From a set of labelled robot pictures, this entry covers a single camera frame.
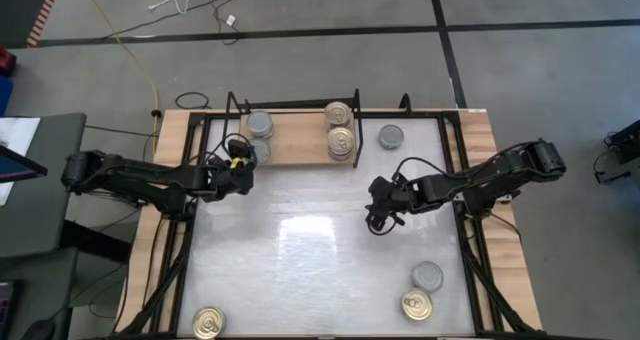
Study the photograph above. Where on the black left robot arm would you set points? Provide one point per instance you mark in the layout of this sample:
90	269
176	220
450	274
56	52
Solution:
140	180

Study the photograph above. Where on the black mat orange striped edge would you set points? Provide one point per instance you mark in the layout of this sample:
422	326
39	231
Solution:
20	10

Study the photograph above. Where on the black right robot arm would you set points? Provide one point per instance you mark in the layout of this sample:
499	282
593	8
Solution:
500	175

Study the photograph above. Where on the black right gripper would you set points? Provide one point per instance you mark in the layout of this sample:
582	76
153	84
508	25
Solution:
392	197

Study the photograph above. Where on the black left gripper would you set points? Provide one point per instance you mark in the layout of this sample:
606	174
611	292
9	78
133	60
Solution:
235	180

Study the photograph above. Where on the white paper sheet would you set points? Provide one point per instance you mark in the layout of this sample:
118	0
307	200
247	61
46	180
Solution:
22	130

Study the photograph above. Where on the black computer mouse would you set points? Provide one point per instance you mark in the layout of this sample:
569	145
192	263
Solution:
37	330

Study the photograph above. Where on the dark blue screen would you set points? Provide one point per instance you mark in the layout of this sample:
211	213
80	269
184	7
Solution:
15	165

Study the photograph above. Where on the blue object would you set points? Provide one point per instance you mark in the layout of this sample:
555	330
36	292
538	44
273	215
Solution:
4	95

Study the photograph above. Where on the black metal table frame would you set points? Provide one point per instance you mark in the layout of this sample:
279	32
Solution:
380	114

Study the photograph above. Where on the grey desk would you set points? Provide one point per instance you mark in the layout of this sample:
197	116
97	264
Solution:
40	290
50	215

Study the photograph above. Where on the red object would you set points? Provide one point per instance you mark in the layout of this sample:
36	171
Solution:
6	60

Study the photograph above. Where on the small white power adapter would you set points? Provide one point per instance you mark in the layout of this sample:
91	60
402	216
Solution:
230	20

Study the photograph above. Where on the wooden shelf black frame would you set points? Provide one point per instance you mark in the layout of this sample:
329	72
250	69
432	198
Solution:
300	145

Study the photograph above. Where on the black floor equipment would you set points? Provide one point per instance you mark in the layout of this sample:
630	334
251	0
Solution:
625	140

